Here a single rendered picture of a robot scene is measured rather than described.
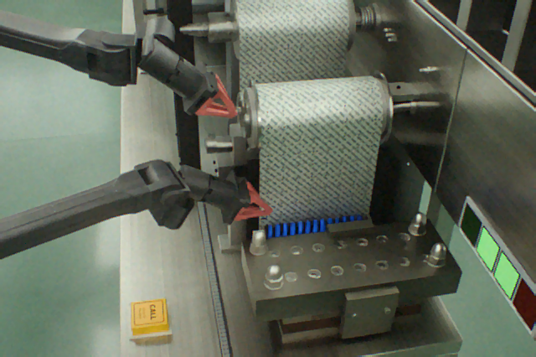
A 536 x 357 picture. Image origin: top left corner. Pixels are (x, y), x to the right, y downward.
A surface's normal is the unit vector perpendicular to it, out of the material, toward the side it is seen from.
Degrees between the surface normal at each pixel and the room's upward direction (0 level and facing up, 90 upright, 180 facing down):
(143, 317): 0
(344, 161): 90
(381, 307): 90
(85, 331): 0
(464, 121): 90
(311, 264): 0
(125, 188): 15
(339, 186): 90
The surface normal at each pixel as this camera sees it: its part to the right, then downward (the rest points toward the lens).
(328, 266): 0.02, -0.81
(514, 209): -0.98, 0.10
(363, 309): 0.19, 0.58
